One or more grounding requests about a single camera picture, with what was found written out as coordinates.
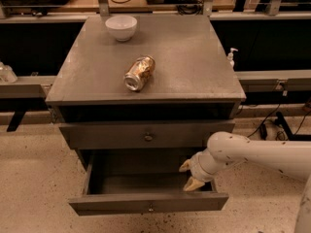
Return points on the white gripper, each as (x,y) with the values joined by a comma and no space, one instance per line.
(195,168)

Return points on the grey drawer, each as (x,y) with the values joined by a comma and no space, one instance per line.
(141,183)
(142,134)

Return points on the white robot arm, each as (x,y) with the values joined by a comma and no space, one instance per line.
(290,158)

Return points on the grey top drawer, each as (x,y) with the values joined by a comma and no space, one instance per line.
(142,134)

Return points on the grey drawer cabinet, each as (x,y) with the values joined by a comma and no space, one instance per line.
(192,79)

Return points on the black stand leg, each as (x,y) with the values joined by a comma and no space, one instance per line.
(280,120)

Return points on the crushed golden soda can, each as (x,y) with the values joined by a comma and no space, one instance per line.
(139,73)

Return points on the white pump dispenser bottle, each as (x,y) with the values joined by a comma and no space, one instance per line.
(230,56)

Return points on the white ceramic bowl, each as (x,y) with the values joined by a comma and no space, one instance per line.
(122,28)

